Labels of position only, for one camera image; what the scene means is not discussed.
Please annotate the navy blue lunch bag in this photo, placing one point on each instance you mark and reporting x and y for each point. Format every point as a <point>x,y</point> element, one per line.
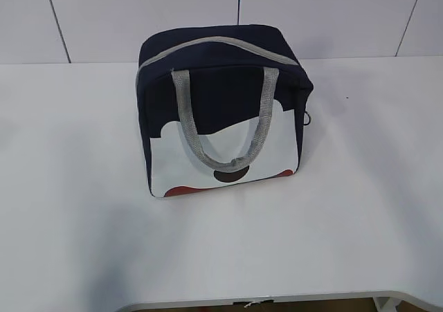
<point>219,106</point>

